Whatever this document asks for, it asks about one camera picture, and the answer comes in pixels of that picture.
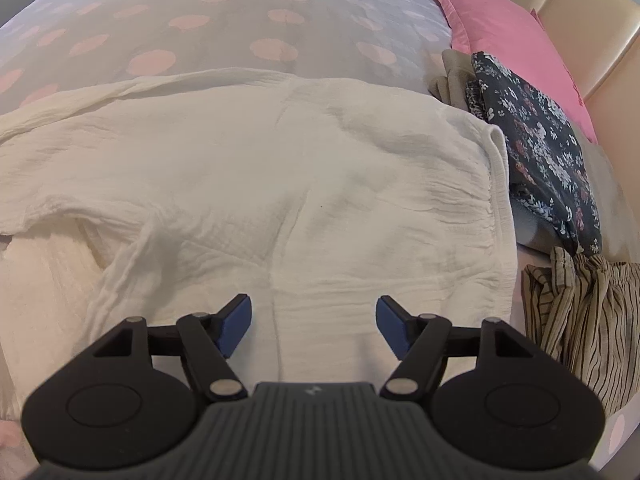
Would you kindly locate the cream padded headboard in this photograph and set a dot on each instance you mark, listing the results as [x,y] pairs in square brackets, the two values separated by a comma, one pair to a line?
[600,35]

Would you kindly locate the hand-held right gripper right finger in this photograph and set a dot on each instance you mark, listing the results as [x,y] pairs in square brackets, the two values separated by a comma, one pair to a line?
[392,327]

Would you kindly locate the white crinkle pants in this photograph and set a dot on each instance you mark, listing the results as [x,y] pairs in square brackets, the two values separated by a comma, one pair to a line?
[300,185]

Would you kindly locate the beige striped garment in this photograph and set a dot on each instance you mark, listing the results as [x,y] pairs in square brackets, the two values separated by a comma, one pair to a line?
[590,320]

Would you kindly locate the pink pillow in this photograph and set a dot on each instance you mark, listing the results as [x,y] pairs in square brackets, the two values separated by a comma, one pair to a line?
[510,35]

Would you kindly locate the grey folded garment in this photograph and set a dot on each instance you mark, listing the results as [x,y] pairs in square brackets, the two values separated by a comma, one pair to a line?
[532,232]

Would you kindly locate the dark floral garment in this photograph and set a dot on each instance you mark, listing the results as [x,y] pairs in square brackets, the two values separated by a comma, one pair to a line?
[540,135]

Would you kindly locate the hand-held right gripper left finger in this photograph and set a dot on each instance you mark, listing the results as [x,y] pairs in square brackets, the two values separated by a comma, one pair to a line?
[235,330]

